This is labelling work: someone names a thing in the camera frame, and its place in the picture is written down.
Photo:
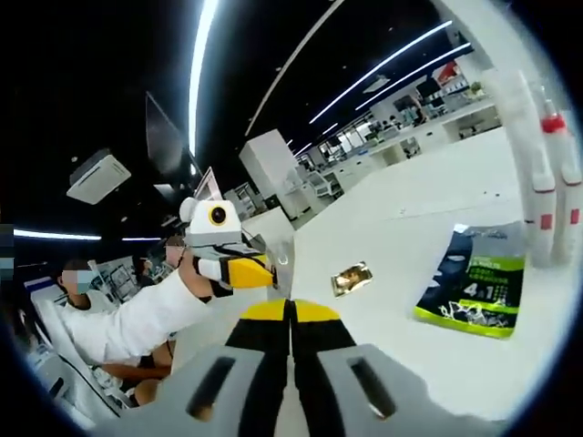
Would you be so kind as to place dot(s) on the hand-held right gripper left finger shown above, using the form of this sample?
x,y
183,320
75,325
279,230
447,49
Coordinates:
x,y
259,378

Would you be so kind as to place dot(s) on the ceiling air conditioner unit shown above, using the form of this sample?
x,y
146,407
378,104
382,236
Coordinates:
x,y
98,175

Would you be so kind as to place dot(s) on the green black skincare mask packet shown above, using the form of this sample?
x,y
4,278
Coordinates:
x,y
469,282

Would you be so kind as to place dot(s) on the white skincare tube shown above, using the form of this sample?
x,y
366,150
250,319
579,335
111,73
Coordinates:
x,y
519,118

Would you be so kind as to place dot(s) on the black hanging screen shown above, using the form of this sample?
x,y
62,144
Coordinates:
x,y
164,136

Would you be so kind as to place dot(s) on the white skincare bottle red square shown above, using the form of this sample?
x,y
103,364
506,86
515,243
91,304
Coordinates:
x,y
567,236
544,236

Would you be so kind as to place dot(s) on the thin ceiling light strip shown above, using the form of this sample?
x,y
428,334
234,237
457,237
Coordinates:
x,y
382,68
410,79

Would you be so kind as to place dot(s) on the gold skincare sachet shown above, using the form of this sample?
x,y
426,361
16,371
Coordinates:
x,y
350,278

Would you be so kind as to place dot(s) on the white office counter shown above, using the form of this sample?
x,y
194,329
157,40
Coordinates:
x,y
387,155

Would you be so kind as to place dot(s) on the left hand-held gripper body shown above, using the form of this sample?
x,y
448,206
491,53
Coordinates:
x,y
214,232

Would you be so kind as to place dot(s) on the open laptop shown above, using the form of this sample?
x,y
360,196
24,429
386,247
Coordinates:
x,y
209,186

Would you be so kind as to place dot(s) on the wide ceiling light strip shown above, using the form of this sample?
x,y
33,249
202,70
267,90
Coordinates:
x,y
202,68

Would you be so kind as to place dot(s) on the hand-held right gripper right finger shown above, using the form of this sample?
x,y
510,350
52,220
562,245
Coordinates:
x,y
323,378

